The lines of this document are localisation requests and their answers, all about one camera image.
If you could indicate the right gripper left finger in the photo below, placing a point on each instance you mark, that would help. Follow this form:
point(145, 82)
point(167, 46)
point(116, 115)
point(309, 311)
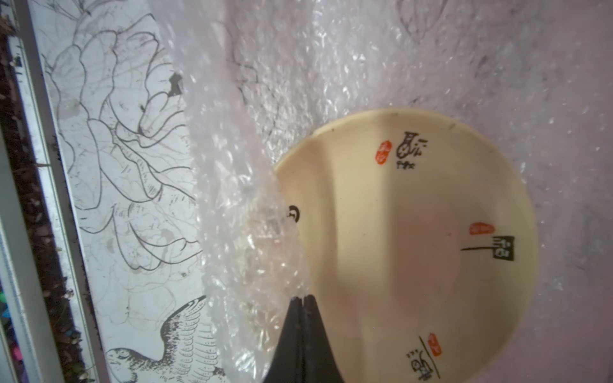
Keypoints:
point(287, 363)

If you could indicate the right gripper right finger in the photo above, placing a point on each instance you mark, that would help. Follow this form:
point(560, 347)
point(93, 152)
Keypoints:
point(319, 364)

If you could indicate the cream dinner plate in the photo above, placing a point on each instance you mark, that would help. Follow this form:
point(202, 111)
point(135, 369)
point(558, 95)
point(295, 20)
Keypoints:
point(421, 243)

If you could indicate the clear bubble wrap sheet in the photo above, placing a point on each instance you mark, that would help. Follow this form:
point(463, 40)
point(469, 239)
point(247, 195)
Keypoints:
point(535, 77)

